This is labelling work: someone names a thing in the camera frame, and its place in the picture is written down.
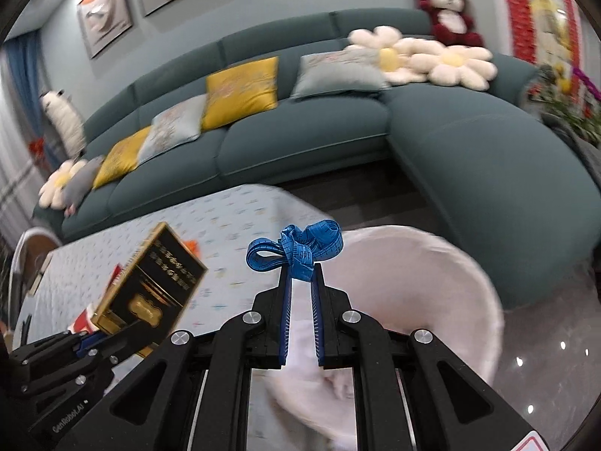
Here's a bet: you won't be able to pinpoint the floral tablecloth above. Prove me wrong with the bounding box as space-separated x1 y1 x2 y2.
15 182 340 388

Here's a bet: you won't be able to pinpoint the black and gold box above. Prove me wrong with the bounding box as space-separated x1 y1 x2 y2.
90 221 209 358

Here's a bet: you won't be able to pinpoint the blue measuring tape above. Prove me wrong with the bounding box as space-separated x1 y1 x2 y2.
246 219 344 283

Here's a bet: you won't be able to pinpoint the grey-blue embroidered cushion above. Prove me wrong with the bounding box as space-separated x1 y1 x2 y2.
137 94 208 163
289 50 391 101

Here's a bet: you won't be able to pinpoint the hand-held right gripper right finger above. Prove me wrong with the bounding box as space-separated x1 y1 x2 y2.
310 263 551 451

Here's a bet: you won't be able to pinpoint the small framed wall painting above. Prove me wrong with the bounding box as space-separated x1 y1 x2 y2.
76 0 134 60

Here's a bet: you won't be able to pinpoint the bin with white plastic liner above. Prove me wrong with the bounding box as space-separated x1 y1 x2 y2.
264 224 507 451

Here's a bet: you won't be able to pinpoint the white framed chair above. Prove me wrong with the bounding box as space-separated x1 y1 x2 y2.
8 227 63 322

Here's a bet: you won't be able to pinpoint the teal sectional sofa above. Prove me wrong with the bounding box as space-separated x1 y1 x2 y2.
32 8 596 312

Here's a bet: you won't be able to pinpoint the white flower pillow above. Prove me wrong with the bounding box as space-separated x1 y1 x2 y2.
409 40 498 92
38 159 77 210
346 25 426 87

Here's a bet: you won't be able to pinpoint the red and white plush bear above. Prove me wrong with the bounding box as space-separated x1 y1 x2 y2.
415 0 488 50

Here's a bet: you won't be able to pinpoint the yellow embroidered cushion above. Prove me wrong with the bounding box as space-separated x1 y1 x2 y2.
201 56 281 132
92 126 153 191

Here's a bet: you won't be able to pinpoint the white sheep plush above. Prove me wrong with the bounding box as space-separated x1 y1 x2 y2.
39 88 88 159

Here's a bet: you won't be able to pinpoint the blue curtain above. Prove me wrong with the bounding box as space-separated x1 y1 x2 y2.
1 32 53 163

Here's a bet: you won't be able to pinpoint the orange potted flowers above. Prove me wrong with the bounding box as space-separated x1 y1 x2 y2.
530 62 601 138

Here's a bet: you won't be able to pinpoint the white sheer curtain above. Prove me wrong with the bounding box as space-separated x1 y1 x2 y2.
0 120 44 247

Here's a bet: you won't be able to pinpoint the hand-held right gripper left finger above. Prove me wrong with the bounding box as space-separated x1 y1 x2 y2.
59 263 295 451

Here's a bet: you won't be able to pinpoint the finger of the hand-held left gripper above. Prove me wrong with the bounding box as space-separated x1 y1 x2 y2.
72 331 105 358
96 319 163 367

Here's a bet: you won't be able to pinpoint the grey plush mouse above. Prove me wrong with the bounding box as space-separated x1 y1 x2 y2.
61 155 106 218

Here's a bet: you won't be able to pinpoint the red wall hanging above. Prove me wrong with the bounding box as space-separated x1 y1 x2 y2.
499 0 587 65

